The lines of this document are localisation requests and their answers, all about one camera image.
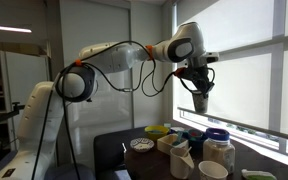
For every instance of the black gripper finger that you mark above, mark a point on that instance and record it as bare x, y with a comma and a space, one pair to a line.
208, 90
197, 89

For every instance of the blue lidded small container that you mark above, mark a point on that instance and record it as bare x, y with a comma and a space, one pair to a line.
176, 129

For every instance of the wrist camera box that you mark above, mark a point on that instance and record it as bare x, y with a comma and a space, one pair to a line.
211, 57

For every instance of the plain paper cup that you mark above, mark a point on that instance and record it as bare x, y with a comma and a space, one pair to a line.
212, 171

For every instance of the glass jar with blue lid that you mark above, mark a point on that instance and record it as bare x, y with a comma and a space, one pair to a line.
219, 153

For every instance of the white ceramic mug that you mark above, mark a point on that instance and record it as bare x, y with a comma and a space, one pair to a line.
179, 168

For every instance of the white board panel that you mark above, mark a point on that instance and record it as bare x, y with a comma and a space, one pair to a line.
24, 83

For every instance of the white green packet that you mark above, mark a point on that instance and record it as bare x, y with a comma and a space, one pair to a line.
259, 175

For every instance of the frosted glass partition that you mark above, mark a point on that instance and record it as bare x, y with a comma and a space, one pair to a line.
117, 110

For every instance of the small spoon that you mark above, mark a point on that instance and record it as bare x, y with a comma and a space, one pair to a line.
186, 152

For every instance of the dark grey bench seat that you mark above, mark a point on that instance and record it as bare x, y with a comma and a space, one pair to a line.
109, 153

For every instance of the teal plastic scoop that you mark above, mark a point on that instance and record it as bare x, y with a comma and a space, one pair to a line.
179, 138

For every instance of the teal measuring cup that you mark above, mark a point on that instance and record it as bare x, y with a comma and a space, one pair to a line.
156, 131

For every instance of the light wooden box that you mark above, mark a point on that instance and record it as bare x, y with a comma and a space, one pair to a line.
166, 144

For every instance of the printed white paper cup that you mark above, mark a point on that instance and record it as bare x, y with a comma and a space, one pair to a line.
200, 104

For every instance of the black clamp stand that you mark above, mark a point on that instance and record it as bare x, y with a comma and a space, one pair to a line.
4, 113

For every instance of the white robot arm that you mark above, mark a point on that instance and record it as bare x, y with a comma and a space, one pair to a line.
117, 56

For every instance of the black white patterned plate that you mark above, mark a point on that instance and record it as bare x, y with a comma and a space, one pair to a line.
142, 145

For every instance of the white roller blind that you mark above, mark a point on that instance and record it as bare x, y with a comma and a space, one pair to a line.
244, 86

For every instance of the yellow bowl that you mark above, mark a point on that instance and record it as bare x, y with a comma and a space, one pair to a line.
155, 136

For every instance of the red item in bowl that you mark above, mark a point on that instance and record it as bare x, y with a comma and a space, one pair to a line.
195, 133

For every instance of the dark blue bowl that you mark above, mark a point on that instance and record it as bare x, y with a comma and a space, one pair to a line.
197, 142

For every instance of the ceiling light strip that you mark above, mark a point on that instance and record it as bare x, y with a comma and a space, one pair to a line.
7, 28

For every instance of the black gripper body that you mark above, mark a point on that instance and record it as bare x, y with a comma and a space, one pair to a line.
197, 75

